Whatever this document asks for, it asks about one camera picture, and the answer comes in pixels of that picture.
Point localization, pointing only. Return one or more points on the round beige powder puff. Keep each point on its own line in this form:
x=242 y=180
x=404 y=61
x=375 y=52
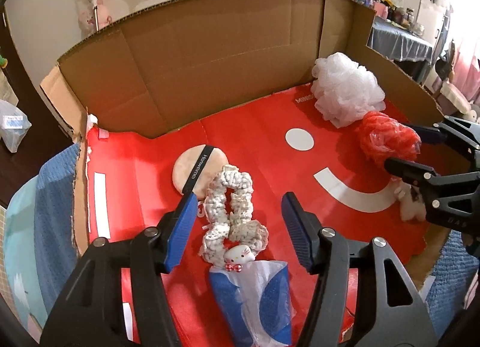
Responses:
x=183 y=169

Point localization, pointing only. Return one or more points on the hanging clear plastic bag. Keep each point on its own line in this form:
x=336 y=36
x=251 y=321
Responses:
x=13 y=128

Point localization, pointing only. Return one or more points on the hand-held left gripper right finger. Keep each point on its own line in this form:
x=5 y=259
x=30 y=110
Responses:
x=300 y=231

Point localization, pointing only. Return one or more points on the light blue printed bedsheet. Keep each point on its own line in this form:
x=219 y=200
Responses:
x=22 y=257

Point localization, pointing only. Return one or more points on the red paper liner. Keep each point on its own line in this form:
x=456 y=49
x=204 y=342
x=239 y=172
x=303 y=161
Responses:
x=262 y=137

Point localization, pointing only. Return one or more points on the white stick with orange tip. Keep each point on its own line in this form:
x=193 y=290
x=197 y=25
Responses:
x=96 y=10

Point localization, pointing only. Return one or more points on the small white plush cat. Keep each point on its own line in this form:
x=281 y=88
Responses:
x=408 y=208

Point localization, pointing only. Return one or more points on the white wardrobe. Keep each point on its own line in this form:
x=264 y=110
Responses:
x=431 y=21

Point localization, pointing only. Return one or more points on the desk with grey cloth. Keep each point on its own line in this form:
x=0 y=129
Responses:
x=401 y=43

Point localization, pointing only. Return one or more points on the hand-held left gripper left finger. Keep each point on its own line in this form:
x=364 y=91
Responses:
x=183 y=231

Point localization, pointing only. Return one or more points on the blue and white plastic bag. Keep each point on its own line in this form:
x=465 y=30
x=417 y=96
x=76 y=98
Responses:
x=232 y=302

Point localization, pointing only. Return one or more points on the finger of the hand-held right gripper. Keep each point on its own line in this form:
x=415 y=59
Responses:
x=408 y=171
x=431 y=134

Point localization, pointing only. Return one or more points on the beige crochet scrunchie with charm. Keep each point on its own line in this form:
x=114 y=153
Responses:
x=219 y=212

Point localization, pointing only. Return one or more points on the blue fluffy blanket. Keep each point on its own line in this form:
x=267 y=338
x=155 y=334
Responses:
x=56 y=219

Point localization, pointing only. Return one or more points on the brown cardboard box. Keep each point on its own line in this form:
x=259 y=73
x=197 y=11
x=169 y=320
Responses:
x=225 y=58

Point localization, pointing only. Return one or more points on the orange-red mesh bath pouf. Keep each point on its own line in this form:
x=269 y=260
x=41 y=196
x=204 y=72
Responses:
x=386 y=137

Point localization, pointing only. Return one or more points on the white mesh bath pouf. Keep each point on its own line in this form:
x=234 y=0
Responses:
x=348 y=88

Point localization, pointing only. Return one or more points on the pink pig plush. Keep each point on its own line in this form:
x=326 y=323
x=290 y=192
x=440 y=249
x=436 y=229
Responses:
x=88 y=17

